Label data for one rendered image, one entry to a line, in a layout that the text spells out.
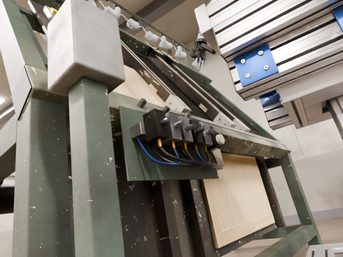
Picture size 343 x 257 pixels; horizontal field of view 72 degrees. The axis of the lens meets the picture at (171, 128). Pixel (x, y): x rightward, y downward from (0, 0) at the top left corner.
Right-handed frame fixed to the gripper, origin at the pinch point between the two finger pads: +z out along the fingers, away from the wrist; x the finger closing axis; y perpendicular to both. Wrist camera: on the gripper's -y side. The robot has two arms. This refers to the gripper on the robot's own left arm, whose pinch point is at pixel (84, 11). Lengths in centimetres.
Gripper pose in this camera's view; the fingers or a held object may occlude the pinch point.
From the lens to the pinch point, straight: 130.6
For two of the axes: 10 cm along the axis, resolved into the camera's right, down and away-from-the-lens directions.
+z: -3.9, 9.0, 1.9
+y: 9.2, 4.0, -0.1
